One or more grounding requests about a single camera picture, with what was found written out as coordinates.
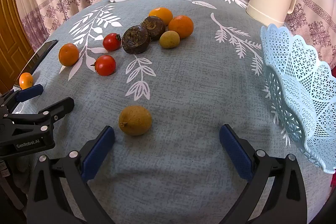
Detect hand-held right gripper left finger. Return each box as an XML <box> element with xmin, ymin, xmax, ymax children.
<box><xmin>26</xmin><ymin>125</ymin><xmax>116</xmax><ymax>224</ymax></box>

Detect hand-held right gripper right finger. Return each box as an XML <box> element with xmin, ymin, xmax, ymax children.
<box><xmin>219</xmin><ymin>124</ymin><xmax>308</xmax><ymax>224</ymax></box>

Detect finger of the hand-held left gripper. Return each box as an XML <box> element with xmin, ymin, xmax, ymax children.
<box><xmin>3</xmin><ymin>97</ymin><xmax>75</xmax><ymax>136</ymax></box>
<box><xmin>0</xmin><ymin>84</ymin><xmax>44</xmax><ymax>115</ymax></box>

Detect small orange tangerine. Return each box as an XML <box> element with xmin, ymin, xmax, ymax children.
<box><xmin>19</xmin><ymin>72</ymin><xmax>34</xmax><ymax>90</ymax></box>

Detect small green fruit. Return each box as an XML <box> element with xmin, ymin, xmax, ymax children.
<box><xmin>119</xmin><ymin>105</ymin><xmax>153</xmax><ymax>136</ymax></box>

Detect red cherry tomato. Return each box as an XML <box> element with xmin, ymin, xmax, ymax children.
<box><xmin>91</xmin><ymin>55</ymin><xmax>117</xmax><ymax>76</ymax></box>
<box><xmin>102</xmin><ymin>33</ymin><xmax>122</xmax><ymax>52</ymax></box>

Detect light blue lattice basket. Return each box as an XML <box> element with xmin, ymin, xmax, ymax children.
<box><xmin>260</xmin><ymin>24</ymin><xmax>336</xmax><ymax>174</ymax></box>

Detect dark brown water chestnut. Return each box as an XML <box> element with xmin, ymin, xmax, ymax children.
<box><xmin>141</xmin><ymin>16</ymin><xmax>166</xmax><ymax>41</ymax></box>
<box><xmin>122</xmin><ymin>25</ymin><xmax>152</xmax><ymax>54</ymax></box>

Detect small yellow-green fruit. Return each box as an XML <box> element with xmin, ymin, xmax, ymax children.
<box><xmin>160</xmin><ymin>31</ymin><xmax>180</xmax><ymax>49</ymax></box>

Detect yellowish orange tangerine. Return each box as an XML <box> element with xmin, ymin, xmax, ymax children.
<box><xmin>148</xmin><ymin>7</ymin><xmax>174</xmax><ymax>26</ymax></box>

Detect wooden door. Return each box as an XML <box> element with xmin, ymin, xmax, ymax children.
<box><xmin>0</xmin><ymin>0</ymin><xmax>35</xmax><ymax>94</ymax></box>

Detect grey leaf-print tablecloth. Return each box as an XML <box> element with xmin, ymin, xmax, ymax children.
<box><xmin>8</xmin><ymin>0</ymin><xmax>331</xmax><ymax>224</ymax></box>

